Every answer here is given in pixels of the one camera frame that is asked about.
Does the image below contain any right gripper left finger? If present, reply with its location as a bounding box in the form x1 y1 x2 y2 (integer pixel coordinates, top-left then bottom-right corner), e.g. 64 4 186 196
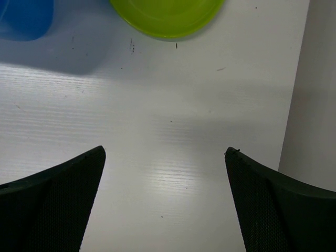
1 146 106 251

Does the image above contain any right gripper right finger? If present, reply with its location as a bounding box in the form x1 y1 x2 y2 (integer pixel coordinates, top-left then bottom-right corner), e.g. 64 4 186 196
225 147 335 251

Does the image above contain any green plastic plate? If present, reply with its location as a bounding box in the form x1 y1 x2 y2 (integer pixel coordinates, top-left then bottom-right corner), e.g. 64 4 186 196
110 0 224 39

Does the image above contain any blue plastic bin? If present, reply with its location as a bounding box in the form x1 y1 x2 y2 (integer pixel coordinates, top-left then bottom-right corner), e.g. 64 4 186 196
1 0 55 41

